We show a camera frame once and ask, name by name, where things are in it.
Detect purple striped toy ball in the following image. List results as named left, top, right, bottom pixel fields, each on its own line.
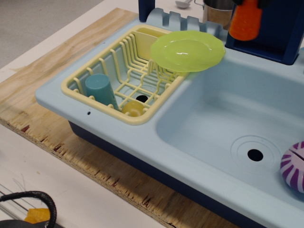
left=280, top=141, right=304, bottom=193

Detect yellow plastic cup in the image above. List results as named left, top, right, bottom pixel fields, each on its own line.
left=122, top=101, right=144, bottom=117

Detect teal plastic cup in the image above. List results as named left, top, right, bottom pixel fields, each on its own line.
left=85, top=74, right=119, bottom=110

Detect light blue toy sink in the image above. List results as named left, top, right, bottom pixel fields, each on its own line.
left=35, top=8, right=304, bottom=228

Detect yellow tape piece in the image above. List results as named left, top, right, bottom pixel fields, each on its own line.
left=24, top=208, right=50, bottom=224

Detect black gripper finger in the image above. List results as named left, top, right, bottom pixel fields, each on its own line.
left=257, top=0, right=272, bottom=9
left=233, top=0, right=244, bottom=5

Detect steel pot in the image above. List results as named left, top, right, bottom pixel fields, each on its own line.
left=194, top=0, right=234, bottom=30

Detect black braided cable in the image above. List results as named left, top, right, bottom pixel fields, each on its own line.
left=0, top=190, right=57, bottom=228

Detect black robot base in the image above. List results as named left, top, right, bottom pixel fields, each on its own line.
left=0, top=220, right=45, bottom=228

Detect plywood board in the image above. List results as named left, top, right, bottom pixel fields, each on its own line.
left=0, top=4, right=233, bottom=228

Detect lime green plastic plate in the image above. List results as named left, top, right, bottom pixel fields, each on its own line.
left=150, top=30, right=226, bottom=73

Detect dark blue corner post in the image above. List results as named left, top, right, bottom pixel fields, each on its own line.
left=138, top=0, right=155, bottom=22

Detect grey plastic spoon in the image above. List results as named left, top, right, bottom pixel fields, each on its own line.
left=175, top=0, right=191, bottom=10

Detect orange toy carrot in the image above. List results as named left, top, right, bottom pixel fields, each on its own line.
left=228, top=0, right=263, bottom=41

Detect cream plastic dish rack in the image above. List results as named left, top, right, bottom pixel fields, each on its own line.
left=61, top=25, right=187, bottom=125

